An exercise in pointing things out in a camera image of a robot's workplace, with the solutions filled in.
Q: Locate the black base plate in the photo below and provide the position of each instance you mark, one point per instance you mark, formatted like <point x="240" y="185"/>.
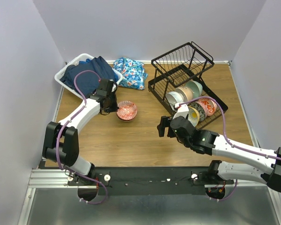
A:
<point x="159" y="180"/>

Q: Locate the navy blue clothes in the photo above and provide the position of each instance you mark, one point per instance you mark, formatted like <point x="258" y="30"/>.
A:
<point x="86" y="77"/>

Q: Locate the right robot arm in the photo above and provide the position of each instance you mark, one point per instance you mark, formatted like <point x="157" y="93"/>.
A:
<point x="254" y="164"/>

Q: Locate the pink and black bowl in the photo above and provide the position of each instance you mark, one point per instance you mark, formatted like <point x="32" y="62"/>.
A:
<point x="201" y="109"/>

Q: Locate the white ribbed bowl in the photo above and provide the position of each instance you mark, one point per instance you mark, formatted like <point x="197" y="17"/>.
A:
<point x="174" y="97"/>

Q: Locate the aluminium frame rail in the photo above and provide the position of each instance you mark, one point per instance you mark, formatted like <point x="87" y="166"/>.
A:
<point x="47" y="178"/>

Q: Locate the white laundry basket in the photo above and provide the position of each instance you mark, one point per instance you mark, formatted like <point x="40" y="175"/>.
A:
<point x="84" y="57"/>

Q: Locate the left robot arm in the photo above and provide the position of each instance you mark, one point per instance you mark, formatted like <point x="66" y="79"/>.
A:
<point x="94" y="130"/>

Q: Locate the mint green bowl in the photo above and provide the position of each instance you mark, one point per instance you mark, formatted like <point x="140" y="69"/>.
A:
<point x="196" y="87"/>

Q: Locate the yellow sun patterned bowl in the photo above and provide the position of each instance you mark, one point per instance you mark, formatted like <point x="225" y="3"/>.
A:
<point x="193" y="116"/>

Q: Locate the orange white floral bowl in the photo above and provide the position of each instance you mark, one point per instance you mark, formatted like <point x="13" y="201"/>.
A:
<point x="209" y="104"/>

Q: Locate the beige bowl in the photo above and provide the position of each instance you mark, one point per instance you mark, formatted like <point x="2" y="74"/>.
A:
<point x="186" y="92"/>

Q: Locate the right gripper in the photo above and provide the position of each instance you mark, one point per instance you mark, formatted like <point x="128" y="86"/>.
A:
<point x="165" y="121"/>

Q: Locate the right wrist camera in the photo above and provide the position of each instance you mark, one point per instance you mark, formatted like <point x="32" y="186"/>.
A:
<point x="182" y="110"/>

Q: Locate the black wire dish rack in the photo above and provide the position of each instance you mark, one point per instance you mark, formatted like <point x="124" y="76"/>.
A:
<point x="182" y="66"/>

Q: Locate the blue floral cloth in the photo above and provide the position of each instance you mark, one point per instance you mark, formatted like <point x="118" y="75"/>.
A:
<point x="133" y="72"/>

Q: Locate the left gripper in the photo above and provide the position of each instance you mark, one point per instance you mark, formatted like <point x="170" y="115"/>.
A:
<point x="115" y="107"/>

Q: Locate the blue white patterned bowl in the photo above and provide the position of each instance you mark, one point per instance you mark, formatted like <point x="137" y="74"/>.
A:
<point x="126" y="109"/>

